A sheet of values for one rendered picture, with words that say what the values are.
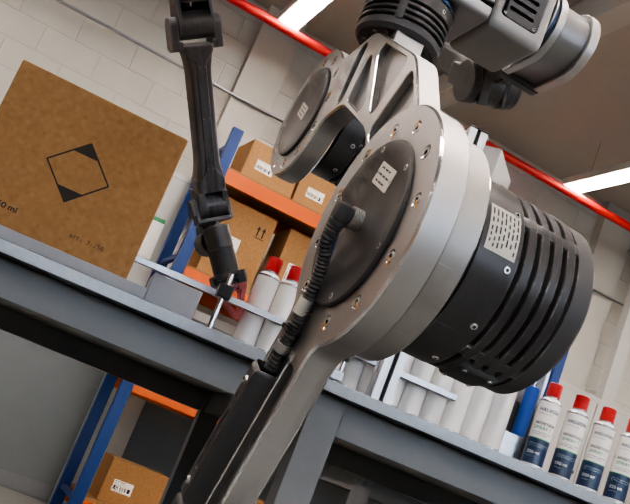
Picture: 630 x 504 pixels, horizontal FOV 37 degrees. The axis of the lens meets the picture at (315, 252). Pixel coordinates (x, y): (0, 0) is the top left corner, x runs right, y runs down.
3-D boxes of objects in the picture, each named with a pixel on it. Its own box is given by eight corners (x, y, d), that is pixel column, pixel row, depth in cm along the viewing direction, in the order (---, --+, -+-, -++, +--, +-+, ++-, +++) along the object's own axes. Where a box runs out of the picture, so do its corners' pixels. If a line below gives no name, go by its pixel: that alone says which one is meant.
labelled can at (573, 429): (561, 483, 219) (587, 400, 224) (572, 485, 214) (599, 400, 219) (542, 475, 218) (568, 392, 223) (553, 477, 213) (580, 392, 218)
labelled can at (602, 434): (588, 494, 220) (613, 412, 225) (600, 497, 215) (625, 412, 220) (569, 486, 219) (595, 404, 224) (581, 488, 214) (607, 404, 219)
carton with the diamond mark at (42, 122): (108, 292, 178) (164, 167, 184) (125, 282, 155) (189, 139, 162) (-46, 225, 170) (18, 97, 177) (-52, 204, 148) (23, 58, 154)
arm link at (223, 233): (205, 222, 199) (230, 218, 202) (197, 228, 206) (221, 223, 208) (213, 254, 199) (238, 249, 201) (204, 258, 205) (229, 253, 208)
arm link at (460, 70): (388, 4, 201) (430, 13, 204) (371, 65, 206) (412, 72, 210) (480, 65, 163) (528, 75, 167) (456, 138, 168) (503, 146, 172)
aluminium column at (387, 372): (376, 421, 194) (480, 138, 210) (384, 422, 190) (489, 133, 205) (357, 413, 193) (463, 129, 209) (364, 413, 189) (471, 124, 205)
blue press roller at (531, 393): (514, 455, 221) (536, 390, 225) (521, 456, 218) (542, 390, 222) (502, 450, 220) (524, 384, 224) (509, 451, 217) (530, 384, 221)
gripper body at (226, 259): (238, 281, 208) (231, 248, 209) (247, 276, 198) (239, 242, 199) (210, 287, 206) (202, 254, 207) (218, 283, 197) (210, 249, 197)
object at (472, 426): (471, 444, 215) (499, 361, 219) (481, 446, 210) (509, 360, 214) (451, 436, 214) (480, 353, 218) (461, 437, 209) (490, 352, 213)
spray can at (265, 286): (249, 349, 204) (283, 264, 209) (255, 349, 200) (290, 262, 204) (227, 340, 203) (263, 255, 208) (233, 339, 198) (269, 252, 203)
